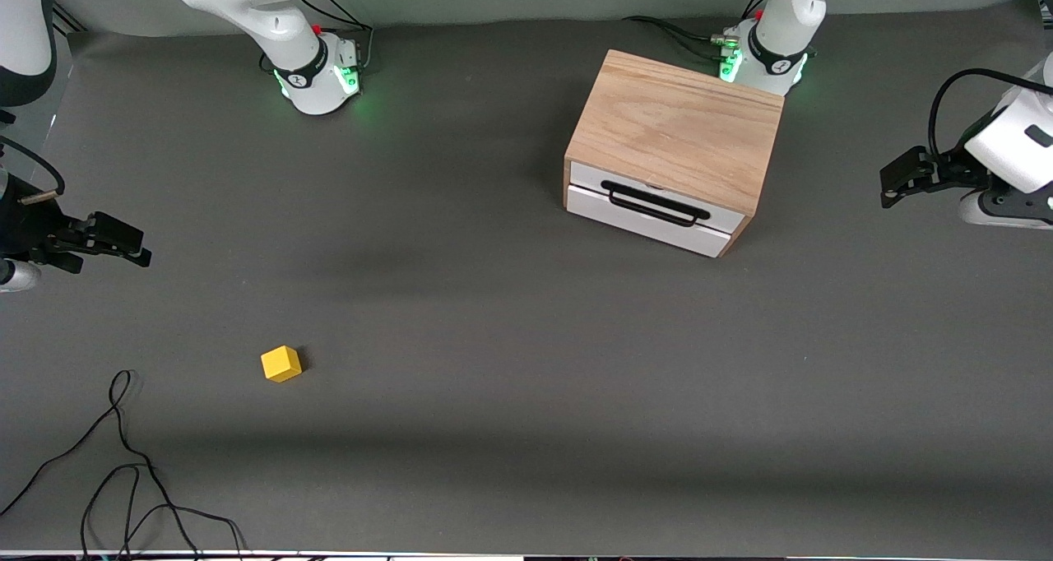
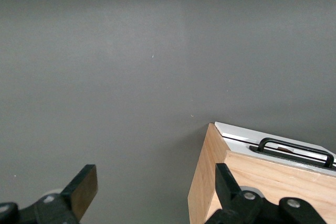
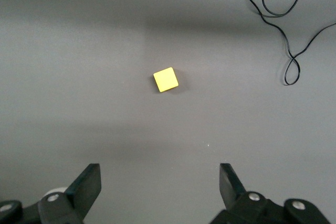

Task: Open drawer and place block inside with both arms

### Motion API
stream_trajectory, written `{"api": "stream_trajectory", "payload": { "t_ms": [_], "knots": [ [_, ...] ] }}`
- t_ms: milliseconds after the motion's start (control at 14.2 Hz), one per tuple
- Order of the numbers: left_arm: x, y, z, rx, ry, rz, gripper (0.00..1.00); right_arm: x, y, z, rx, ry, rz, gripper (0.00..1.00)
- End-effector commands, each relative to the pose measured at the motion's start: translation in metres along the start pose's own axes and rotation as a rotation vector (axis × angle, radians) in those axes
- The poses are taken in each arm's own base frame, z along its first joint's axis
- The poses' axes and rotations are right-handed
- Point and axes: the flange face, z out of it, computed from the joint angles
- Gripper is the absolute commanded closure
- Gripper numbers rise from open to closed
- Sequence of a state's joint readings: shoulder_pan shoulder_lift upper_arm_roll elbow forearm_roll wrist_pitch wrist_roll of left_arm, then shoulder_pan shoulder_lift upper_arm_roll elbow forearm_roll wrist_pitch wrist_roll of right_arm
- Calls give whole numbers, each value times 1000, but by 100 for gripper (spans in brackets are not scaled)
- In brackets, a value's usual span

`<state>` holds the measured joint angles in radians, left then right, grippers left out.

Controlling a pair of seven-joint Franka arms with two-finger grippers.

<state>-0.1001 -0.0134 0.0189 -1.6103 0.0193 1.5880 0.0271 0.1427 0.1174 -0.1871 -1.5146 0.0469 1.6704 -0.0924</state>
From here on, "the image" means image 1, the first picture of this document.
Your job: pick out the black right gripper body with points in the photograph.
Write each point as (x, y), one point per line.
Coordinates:
(23, 225)

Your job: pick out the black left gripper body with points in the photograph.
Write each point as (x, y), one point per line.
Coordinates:
(967, 170)

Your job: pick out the yellow cube block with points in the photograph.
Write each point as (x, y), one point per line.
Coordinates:
(281, 365)

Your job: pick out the white front wooden drawer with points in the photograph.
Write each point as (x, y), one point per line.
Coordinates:
(586, 176)

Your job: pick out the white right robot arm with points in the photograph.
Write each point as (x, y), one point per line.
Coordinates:
(271, 18)

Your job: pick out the wooden drawer cabinet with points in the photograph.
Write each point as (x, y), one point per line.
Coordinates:
(674, 125)

